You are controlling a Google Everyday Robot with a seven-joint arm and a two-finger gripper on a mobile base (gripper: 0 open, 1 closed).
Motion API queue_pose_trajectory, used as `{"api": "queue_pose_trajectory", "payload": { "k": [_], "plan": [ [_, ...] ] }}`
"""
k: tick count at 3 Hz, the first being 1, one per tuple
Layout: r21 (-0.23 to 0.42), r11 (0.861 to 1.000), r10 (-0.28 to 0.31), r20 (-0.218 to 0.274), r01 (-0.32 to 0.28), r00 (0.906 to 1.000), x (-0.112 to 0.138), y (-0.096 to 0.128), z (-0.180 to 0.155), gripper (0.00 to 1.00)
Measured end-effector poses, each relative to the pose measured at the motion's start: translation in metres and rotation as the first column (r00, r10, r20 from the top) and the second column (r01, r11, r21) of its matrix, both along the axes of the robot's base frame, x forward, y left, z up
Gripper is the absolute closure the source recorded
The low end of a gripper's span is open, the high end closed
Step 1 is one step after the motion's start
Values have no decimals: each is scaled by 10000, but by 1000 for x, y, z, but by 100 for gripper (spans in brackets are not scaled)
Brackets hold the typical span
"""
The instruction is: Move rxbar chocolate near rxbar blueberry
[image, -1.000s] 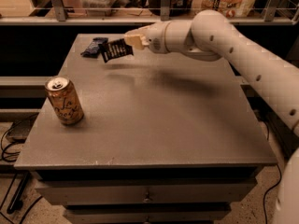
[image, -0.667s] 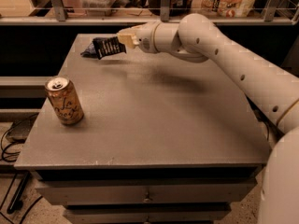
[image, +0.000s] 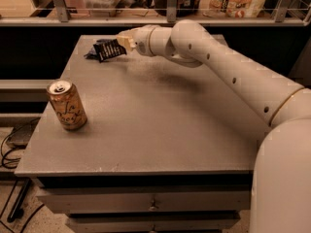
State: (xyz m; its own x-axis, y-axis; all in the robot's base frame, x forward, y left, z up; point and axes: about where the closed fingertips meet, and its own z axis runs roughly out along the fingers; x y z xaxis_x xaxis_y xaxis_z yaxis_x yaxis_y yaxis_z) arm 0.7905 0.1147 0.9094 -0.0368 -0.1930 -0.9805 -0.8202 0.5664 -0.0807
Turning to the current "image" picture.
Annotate metal shelf rail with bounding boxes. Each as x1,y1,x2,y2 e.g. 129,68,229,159
0,0,311,26

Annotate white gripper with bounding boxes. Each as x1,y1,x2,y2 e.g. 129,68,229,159
117,25,158,56

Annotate gold LaCroix soda can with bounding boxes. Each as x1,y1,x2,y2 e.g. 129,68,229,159
47,79,87,130

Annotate clear plastic container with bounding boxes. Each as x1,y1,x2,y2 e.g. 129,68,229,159
84,0,121,17

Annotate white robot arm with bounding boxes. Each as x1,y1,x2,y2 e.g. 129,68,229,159
117,19,311,233

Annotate black power adapter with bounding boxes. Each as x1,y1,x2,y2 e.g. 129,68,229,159
6,124,34,149

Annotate dark blue rxbar blueberry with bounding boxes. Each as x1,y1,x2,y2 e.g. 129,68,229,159
84,39,109,61

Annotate printed snack bag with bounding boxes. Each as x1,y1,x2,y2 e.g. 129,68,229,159
203,0,265,18

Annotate black cables left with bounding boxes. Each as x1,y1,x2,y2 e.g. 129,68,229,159
0,117,45,233

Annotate black rxbar chocolate bar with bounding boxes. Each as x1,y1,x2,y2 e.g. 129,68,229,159
93,39,126,62

